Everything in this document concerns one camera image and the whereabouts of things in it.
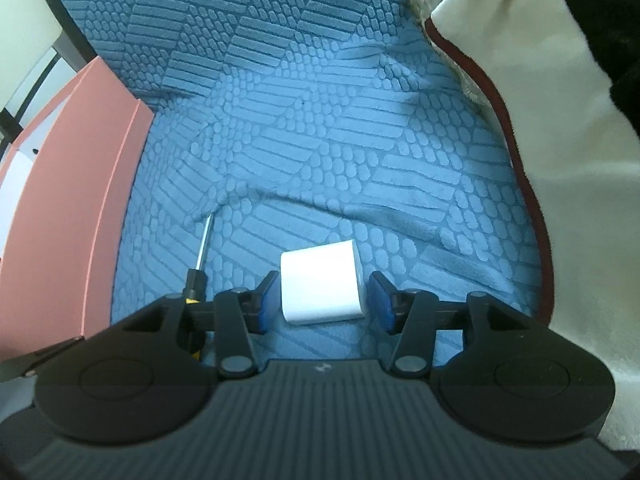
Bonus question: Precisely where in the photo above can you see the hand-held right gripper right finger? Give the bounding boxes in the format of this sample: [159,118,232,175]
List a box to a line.
[369,270,527,377]

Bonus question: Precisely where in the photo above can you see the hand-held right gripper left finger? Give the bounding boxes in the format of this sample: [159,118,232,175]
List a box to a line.
[120,270,281,380]

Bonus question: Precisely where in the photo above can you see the white plug charger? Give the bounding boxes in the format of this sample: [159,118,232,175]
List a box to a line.
[280,241,366,326]

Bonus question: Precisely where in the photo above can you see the pink cardboard box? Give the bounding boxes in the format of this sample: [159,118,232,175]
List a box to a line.
[0,55,156,356]

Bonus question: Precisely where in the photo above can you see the blue textured sofa cover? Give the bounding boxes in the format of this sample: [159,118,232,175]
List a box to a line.
[37,0,546,376]

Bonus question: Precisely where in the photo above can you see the white red black printed blanket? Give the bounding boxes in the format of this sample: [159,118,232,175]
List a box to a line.
[402,0,640,453]

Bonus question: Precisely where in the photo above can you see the black framed chair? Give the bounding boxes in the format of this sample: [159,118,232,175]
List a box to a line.
[0,0,98,151]

